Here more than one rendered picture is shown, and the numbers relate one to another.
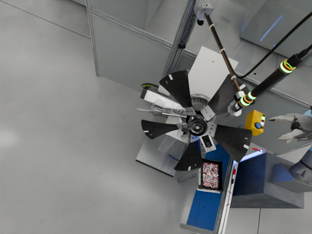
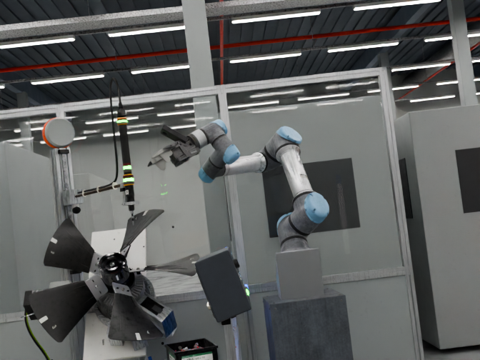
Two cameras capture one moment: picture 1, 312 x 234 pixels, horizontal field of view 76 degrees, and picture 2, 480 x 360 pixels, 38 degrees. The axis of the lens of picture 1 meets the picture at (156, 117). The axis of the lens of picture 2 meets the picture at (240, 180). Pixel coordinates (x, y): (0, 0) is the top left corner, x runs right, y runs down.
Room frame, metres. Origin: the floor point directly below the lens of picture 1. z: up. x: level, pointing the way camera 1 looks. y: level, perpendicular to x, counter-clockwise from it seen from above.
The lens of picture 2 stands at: (-2.26, -0.75, 1.34)
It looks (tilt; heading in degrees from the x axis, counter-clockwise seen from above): 3 degrees up; 359
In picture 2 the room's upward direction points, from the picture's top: 7 degrees counter-clockwise
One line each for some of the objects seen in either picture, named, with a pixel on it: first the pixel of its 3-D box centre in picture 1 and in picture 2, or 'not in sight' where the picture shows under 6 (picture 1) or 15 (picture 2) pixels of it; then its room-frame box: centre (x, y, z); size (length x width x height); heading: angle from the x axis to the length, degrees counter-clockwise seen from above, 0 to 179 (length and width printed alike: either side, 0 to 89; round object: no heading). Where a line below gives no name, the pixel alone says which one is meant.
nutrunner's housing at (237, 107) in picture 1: (259, 89); (126, 156); (0.62, -0.35, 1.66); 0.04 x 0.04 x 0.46
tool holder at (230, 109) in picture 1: (238, 104); (128, 193); (0.62, -0.34, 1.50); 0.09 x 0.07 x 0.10; 34
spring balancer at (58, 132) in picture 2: not in sight; (58, 133); (1.21, 0.06, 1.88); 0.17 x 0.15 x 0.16; 89
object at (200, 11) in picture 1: (202, 7); (72, 197); (1.13, 0.00, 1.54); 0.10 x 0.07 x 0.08; 34
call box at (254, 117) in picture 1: (254, 123); not in sight; (0.91, -0.71, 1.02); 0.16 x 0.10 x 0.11; 179
